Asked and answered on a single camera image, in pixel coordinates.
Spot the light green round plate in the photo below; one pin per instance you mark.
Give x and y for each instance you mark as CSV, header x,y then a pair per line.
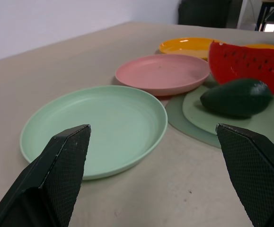
x,y
117,123

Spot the red watermelon slice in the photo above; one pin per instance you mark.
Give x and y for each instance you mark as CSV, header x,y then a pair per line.
x,y
245,66

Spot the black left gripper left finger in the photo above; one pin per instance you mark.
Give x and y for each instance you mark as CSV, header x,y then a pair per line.
x,y
56,179

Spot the pink round plate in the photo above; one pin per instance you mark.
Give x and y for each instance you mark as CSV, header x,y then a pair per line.
x,y
160,73

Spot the white cabinet panel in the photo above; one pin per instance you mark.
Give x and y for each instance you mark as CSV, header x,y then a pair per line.
x,y
246,14

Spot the orange round plate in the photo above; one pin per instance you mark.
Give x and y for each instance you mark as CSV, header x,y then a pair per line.
x,y
186,47

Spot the dark metal frame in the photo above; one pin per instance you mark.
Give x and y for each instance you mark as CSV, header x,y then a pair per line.
x,y
272,14

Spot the dark green avocado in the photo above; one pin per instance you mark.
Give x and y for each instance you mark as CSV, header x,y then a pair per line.
x,y
238,97

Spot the pale green flat disc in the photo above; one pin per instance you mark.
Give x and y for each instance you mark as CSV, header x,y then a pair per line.
x,y
264,127

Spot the grey-green round mat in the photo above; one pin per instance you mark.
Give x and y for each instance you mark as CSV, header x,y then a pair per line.
x,y
174,116

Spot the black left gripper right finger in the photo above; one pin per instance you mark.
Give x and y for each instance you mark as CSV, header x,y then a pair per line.
x,y
257,175

